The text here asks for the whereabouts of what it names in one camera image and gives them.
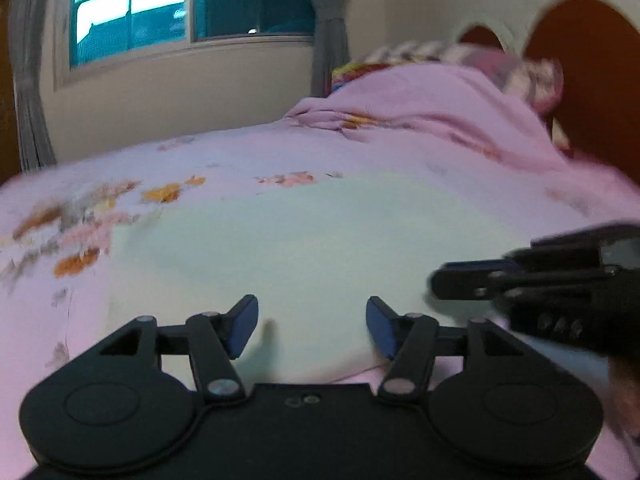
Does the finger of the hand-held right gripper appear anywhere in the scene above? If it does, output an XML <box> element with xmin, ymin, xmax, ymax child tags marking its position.
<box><xmin>431</xmin><ymin>272</ymin><xmax>601</xmax><ymax>306</ymax></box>
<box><xmin>445</xmin><ymin>249</ymin><xmax>616</xmax><ymax>281</ymax></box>

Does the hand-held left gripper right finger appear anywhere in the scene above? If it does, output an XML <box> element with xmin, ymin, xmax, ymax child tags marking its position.
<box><xmin>366</xmin><ymin>296</ymin><xmax>551</xmax><ymax>403</ymax></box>

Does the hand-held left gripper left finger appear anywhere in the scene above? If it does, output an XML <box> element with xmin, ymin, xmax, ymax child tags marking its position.
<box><xmin>75</xmin><ymin>295</ymin><xmax>259</xmax><ymax>403</ymax></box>

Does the cream knit sweater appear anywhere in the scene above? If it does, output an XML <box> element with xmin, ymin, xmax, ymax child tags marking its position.
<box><xmin>107</xmin><ymin>170</ymin><xmax>507</xmax><ymax>387</ymax></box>

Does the person's right forearm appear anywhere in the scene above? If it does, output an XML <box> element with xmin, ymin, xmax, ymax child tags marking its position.
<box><xmin>606</xmin><ymin>355</ymin><xmax>640</xmax><ymax>443</ymax></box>

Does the plain pink blanket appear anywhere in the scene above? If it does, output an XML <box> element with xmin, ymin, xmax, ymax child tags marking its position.
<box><xmin>282</xmin><ymin>65</ymin><xmax>601</xmax><ymax>181</ymax></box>

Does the striped pink grey pillow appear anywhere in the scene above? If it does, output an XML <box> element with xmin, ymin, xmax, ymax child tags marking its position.
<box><xmin>367</xmin><ymin>42</ymin><xmax>565</xmax><ymax>113</ymax></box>

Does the pink floral bed sheet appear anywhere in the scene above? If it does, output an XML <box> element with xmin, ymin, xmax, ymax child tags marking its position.
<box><xmin>0</xmin><ymin>110</ymin><xmax>640</xmax><ymax>480</ymax></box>

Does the colourful floral pillow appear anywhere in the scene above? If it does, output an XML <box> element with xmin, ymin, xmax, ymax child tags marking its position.
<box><xmin>331</xmin><ymin>62</ymin><xmax>383</xmax><ymax>95</ymax></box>

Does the grey curtain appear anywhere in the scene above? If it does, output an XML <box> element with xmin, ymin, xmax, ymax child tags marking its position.
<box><xmin>7</xmin><ymin>0</ymin><xmax>63</xmax><ymax>173</ymax></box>
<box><xmin>299</xmin><ymin>0</ymin><xmax>353</xmax><ymax>102</ymax></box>

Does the brown wooden door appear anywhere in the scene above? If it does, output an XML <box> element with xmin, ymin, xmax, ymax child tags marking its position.
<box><xmin>0</xmin><ymin>10</ymin><xmax>22</xmax><ymax>173</ymax></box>

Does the sliding glass window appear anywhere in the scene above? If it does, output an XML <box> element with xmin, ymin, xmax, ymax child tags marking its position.
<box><xmin>54</xmin><ymin>0</ymin><xmax>317</xmax><ymax>88</ymax></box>

